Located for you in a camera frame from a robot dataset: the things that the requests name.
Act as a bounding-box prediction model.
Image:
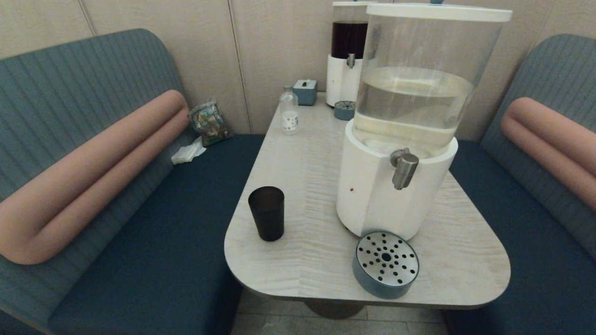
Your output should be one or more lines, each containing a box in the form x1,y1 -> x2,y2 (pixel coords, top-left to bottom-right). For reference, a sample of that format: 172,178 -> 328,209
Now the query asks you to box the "black plastic cup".
248,186 -> 285,242

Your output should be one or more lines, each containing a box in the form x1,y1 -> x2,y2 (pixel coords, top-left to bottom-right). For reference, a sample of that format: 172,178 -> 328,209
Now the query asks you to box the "water dispenser metal tap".
390,148 -> 420,191

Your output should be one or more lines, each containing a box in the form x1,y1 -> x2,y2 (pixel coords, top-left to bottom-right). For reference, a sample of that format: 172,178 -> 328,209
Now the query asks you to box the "clear plastic water bottle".
280,86 -> 299,135

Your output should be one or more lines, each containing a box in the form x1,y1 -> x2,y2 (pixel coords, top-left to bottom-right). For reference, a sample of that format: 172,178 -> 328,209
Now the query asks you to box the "round perforated metal drip tray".
352,231 -> 420,300
334,100 -> 357,121

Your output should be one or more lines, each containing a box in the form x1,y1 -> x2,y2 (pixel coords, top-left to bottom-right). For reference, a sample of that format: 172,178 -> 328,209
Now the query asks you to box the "blue tissue box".
293,79 -> 318,106

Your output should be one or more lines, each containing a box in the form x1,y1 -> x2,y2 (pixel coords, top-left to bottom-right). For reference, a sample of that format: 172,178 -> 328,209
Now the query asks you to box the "clear water dispenser white base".
336,2 -> 513,241

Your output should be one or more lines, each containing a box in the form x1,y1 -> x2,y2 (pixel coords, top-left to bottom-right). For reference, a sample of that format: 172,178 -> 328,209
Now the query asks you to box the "green snack bag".
188,99 -> 232,147

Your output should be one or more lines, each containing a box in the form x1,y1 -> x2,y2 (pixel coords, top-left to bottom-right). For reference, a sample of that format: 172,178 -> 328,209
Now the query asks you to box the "crumpled white tissue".
171,136 -> 207,165

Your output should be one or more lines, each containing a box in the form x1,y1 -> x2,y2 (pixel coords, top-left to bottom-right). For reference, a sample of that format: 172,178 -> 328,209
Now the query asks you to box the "teal upholstered bench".
440,33 -> 596,335
0,28 -> 266,335

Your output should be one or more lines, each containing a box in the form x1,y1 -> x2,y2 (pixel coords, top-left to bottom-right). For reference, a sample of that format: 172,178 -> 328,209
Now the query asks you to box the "water dispenser white lid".
366,2 -> 513,23

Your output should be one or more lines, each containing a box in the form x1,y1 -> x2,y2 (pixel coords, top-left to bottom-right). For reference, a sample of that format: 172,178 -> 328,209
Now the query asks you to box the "table pedestal base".
304,300 -> 367,320

